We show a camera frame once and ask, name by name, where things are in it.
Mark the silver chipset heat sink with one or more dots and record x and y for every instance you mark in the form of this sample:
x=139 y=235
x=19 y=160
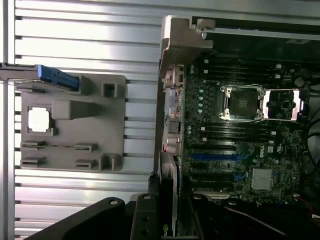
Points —
x=262 y=179

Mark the silver rear port block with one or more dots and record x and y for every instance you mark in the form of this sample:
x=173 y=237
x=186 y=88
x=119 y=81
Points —
x=175 y=75

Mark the CPU socket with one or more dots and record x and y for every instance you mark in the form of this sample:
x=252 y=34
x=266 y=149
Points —
x=242 y=102

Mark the blue expansion slot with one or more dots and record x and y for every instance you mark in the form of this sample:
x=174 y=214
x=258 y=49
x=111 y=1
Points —
x=215 y=157

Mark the grey parts rack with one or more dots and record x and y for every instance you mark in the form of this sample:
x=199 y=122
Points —
x=75 y=125

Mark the silver coin cell battery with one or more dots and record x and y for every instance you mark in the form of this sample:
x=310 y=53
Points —
x=299 y=81

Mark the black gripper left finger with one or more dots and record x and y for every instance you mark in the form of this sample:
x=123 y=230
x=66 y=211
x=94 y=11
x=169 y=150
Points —
x=145 y=220

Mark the black open PC case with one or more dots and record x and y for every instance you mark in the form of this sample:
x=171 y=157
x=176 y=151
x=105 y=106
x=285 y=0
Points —
x=262 y=30

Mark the black RAM slot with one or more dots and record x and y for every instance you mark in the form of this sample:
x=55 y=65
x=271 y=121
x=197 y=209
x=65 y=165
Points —
x=237 y=142
x=237 y=137
x=237 y=132
x=237 y=127
x=240 y=63
x=240 y=74
x=240 y=79
x=240 y=68

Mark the silver CPU chip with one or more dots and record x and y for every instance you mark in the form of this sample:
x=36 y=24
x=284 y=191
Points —
x=40 y=120

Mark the green motherboard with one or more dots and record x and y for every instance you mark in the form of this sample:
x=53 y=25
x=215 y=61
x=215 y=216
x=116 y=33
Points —
x=282 y=140

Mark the silver socket cover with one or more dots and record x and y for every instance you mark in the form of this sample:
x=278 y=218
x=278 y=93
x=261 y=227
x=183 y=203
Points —
x=296 y=105

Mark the white expansion slot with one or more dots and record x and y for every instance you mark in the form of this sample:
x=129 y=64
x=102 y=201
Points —
x=218 y=195

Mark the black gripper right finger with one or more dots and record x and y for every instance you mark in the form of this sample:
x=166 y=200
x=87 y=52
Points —
x=225 y=225

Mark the short black expansion slot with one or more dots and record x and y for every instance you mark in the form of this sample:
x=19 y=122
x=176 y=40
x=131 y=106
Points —
x=212 y=178

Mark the blue disk carrier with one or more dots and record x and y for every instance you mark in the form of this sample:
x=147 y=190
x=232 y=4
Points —
x=57 y=77

